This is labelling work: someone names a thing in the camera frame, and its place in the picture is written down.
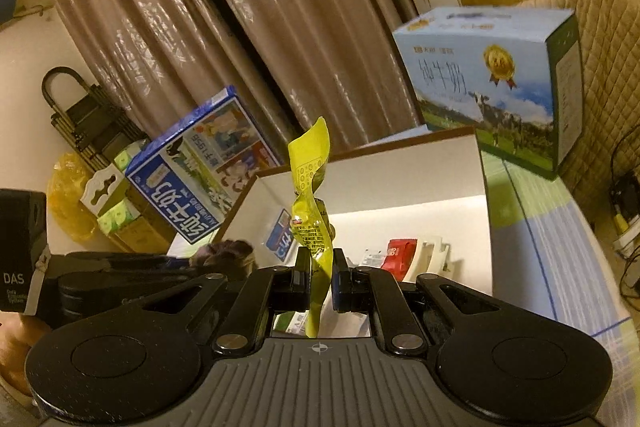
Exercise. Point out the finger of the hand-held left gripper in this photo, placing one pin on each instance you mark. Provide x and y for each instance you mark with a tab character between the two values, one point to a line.
125	263
100	292

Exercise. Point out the dark hair scrunchie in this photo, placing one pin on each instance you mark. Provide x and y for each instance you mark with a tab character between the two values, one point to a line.
230	252

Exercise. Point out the dark blue milk carton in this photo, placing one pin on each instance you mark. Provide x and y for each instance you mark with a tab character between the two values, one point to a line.
190	177

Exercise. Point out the green tissue carton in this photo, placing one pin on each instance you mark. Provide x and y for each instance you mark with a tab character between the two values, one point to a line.
117	214

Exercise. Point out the yellow plastic bag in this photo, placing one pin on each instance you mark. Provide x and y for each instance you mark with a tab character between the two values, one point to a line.
65	202

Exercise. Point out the light blue milk carton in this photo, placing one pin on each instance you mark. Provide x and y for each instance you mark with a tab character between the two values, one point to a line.
475	72

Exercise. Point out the quilted beige chair cover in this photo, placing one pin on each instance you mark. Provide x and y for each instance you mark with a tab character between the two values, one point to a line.
610	82

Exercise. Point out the yellow snack packet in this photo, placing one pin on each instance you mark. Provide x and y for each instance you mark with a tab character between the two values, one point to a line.
310	177

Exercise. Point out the brown curtain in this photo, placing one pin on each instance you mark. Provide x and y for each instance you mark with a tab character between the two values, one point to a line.
250	32

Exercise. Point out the red snack packet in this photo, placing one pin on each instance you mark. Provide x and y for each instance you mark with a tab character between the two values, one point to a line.
400	254

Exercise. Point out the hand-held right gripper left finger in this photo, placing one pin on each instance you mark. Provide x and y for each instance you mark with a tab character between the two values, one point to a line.
304	282

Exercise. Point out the green medicine box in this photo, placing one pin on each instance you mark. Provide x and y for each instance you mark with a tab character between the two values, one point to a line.
290	323

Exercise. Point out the white hair claw clip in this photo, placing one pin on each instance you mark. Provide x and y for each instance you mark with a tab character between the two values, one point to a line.
432	257

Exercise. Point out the person's left hand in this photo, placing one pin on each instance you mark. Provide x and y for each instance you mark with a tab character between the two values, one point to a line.
15	342

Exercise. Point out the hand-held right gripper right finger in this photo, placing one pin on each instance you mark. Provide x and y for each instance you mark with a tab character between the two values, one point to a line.
342	289

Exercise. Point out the brown cardboard box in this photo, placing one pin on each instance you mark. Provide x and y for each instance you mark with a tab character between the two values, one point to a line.
400	177

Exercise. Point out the white power strip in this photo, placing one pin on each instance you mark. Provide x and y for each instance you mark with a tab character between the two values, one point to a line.
627	239

